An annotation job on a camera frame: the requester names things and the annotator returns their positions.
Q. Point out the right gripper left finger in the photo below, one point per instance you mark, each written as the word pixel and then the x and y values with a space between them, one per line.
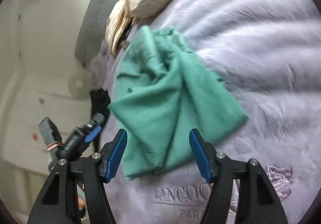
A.
pixel 99 169

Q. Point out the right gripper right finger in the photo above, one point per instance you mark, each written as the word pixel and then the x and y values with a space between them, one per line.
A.
pixel 216 168

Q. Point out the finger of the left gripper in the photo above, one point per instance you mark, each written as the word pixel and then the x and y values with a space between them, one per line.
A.
pixel 94 133

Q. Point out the green work jacket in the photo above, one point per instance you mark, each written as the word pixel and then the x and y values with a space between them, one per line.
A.
pixel 163 91

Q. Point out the person's left hand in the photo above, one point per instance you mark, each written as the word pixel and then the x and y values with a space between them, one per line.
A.
pixel 82 208

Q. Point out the black garment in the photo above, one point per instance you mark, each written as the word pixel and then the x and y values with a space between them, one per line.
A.
pixel 100 100

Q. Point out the white standing fan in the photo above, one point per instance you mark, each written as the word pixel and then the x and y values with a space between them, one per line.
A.
pixel 80 85

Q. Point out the grey quilted headboard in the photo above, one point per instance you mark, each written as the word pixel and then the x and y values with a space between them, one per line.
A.
pixel 93 29

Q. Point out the lavender bed cover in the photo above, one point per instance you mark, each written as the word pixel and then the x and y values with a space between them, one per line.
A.
pixel 268 52

